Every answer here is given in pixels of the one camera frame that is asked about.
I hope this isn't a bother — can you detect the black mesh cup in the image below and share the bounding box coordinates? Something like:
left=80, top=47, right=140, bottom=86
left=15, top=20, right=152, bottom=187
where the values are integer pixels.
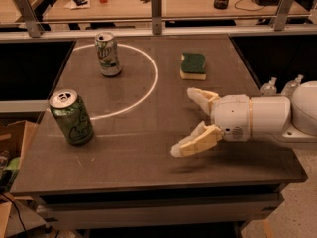
left=214, top=0, right=229, bottom=9

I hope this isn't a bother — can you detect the left metal bracket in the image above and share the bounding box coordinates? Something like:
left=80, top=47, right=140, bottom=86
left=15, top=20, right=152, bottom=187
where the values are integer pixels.
left=14, top=0, right=44, bottom=38

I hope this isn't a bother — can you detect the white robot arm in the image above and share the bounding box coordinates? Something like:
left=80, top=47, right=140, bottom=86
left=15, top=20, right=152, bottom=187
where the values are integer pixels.
left=171, top=81, right=317, bottom=157

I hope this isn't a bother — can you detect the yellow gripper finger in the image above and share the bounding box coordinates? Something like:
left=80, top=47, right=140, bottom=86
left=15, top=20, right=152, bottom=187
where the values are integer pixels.
left=170, top=121, right=223, bottom=158
left=187, top=87, right=220, bottom=115

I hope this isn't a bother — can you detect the clear sanitizer bottle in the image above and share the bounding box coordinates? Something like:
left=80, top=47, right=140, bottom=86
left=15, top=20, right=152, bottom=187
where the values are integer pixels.
left=281, top=74, right=303, bottom=98
left=260, top=77, right=277, bottom=96

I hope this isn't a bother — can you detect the green soda can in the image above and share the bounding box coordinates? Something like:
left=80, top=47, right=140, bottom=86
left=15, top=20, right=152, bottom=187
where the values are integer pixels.
left=49, top=89, right=93, bottom=145

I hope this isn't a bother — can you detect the middle metal bracket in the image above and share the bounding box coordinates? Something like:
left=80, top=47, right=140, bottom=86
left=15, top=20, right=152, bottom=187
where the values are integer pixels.
left=151, top=0, right=162, bottom=35

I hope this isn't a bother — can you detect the black cable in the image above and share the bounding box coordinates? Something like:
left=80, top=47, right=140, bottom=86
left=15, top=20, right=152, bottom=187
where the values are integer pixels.
left=234, top=0, right=268, bottom=12

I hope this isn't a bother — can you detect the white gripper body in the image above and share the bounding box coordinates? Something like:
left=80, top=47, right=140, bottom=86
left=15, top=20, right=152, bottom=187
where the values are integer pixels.
left=211, top=95, right=251, bottom=142

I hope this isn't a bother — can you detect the right metal bracket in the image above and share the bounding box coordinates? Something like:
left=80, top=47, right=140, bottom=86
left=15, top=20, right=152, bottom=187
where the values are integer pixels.
left=269, top=0, right=294, bottom=31

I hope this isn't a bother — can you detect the cardboard box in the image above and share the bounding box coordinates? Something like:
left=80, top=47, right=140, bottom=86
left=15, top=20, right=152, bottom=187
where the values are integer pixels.
left=0, top=121, right=38, bottom=193

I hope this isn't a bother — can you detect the white 7up can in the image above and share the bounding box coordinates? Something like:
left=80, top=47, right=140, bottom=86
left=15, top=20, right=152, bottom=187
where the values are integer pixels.
left=95, top=32, right=121, bottom=77

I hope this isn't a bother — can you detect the green yellow sponge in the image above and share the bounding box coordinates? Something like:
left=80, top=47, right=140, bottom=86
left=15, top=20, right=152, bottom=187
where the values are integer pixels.
left=180, top=53, right=206, bottom=80

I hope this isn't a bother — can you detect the metal bracket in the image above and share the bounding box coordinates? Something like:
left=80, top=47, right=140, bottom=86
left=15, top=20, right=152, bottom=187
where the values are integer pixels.
left=14, top=0, right=44, bottom=38
left=151, top=0, right=162, bottom=35
left=269, top=0, right=294, bottom=31

